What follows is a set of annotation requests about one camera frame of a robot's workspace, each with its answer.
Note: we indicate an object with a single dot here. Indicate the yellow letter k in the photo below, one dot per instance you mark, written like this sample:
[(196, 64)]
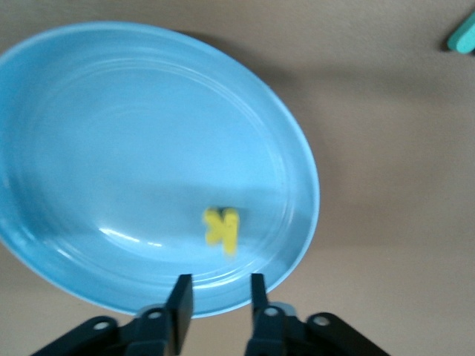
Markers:
[(230, 230)]

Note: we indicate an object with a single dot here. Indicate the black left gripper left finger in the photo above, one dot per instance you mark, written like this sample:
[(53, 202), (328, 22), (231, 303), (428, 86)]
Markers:
[(178, 319)]

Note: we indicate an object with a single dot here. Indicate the teal letter y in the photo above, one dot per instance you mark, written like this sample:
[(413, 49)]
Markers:
[(464, 37)]

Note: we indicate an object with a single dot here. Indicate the blue round plate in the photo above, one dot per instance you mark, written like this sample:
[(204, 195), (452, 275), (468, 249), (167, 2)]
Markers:
[(130, 148)]

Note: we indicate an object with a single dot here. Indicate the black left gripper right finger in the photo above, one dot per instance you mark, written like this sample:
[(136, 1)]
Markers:
[(265, 322)]

